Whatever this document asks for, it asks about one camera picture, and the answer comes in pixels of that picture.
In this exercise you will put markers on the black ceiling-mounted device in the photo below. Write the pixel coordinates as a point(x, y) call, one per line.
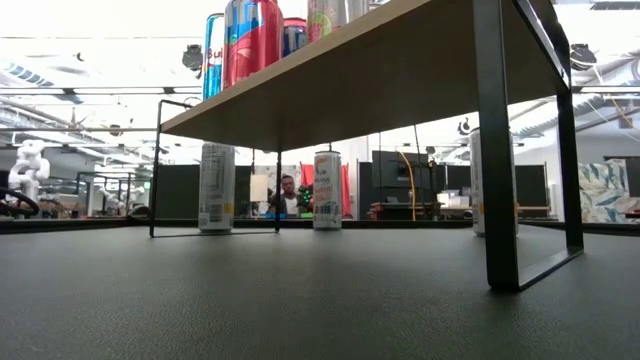
point(464, 127)
point(582, 56)
point(192, 56)

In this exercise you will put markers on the pink white sparkling water can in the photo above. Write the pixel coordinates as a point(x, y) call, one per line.
point(332, 15)

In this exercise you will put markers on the leaf print fabric panel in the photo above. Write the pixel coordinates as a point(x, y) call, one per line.
point(272, 172)
point(600, 192)

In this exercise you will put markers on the person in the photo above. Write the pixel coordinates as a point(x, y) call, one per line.
point(289, 192)

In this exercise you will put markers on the Red Bull energy drink can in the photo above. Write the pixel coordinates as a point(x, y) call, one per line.
point(212, 60)

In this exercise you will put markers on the white board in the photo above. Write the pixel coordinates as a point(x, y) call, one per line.
point(259, 187)

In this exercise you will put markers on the red fabric panel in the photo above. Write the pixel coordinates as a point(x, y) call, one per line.
point(346, 192)

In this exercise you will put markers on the tall white can black lid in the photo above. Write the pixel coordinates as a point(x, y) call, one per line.
point(475, 190)
point(327, 190)
point(216, 190)

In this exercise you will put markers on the black curved hoop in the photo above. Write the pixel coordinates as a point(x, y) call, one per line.
point(27, 199)

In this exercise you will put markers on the wooden shelf black metal legs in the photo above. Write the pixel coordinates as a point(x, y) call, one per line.
point(400, 75)

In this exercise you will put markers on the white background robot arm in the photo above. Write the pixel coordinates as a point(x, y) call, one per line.
point(30, 165)
point(111, 199)

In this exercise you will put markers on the red Fanta soda can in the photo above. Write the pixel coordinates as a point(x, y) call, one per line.
point(252, 45)
point(295, 37)

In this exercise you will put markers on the dark partition panel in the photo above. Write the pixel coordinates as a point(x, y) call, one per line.
point(177, 192)
point(243, 185)

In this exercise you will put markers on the black equipment cabinet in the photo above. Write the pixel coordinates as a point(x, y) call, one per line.
point(400, 170)

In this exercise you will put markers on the white box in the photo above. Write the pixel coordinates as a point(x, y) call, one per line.
point(452, 201)

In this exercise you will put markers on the black screen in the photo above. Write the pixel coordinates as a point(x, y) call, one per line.
point(531, 186)
point(457, 177)

